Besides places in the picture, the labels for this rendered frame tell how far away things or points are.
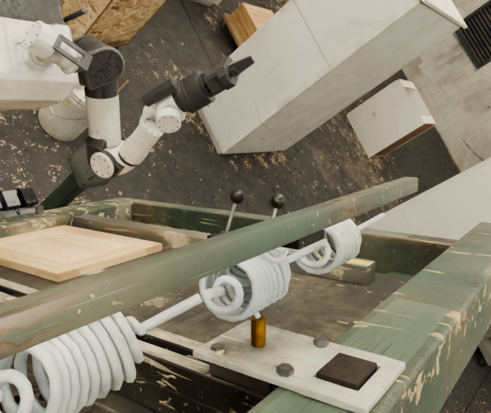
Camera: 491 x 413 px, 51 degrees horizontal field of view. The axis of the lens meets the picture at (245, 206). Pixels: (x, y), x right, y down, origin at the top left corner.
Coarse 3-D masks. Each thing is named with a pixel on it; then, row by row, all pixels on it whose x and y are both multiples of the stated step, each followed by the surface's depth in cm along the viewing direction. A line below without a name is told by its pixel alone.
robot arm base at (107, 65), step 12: (84, 36) 140; (96, 48) 130; (108, 48) 131; (96, 60) 131; (108, 60) 133; (120, 60) 134; (84, 72) 131; (96, 72) 132; (108, 72) 134; (120, 72) 136; (84, 84) 135; (96, 84) 134
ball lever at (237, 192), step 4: (232, 192) 130; (236, 192) 130; (240, 192) 130; (232, 196) 130; (236, 196) 129; (240, 196) 129; (244, 196) 131; (232, 200) 130; (236, 200) 130; (240, 200) 130; (236, 204) 130; (232, 208) 130; (232, 212) 130; (232, 216) 129; (228, 220) 129; (228, 224) 129; (228, 228) 129; (220, 232) 128; (224, 232) 128
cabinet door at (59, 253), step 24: (0, 240) 138; (24, 240) 139; (48, 240) 139; (72, 240) 139; (96, 240) 139; (120, 240) 137; (144, 240) 137; (0, 264) 122; (24, 264) 116; (48, 264) 116; (72, 264) 116; (96, 264) 117
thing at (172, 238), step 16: (80, 224) 158; (96, 224) 153; (112, 224) 149; (128, 224) 148; (144, 224) 147; (160, 240) 139; (176, 240) 135; (192, 240) 132; (304, 272) 114; (336, 272) 109; (352, 272) 107; (368, 272) 106
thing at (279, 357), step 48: (0, 288) 86; (144, 336) 66; (240, 336) 57; (288, 336) 57; (144, 384) 62; (192, 384) 57; (240, 384) 54; (288, 384) 47; (336, 384) 47; (384, 384) 46
